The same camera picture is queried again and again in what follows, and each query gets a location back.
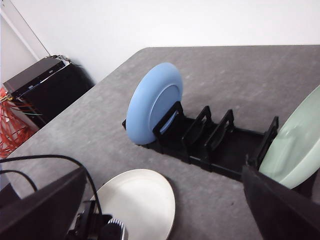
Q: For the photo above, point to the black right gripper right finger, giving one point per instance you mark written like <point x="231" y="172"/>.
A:
<point x="281" y="213"/>

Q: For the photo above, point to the white plate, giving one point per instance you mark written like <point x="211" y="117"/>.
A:
<point x="143" y="199"/>

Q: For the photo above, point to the green plate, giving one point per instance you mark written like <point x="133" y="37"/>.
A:
<point x="292" y="156"/>

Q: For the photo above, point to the black plate rack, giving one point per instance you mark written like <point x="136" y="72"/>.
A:
<point x="221" y="148"/>

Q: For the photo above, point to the blue plate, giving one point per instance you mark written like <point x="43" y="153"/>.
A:
<point x="155" y="94"/>

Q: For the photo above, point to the black device with striped knob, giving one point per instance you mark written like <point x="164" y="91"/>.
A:
<point x="90" y="224"/>

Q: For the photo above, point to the black cabinet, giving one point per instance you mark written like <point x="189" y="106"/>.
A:
<point x="49" y="87"/>

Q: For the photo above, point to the black cable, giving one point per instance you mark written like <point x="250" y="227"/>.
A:
<point x="50" y="156"/>

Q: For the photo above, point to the orange cable bundle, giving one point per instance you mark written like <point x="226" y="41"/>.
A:
<point x="15" y="122"/>

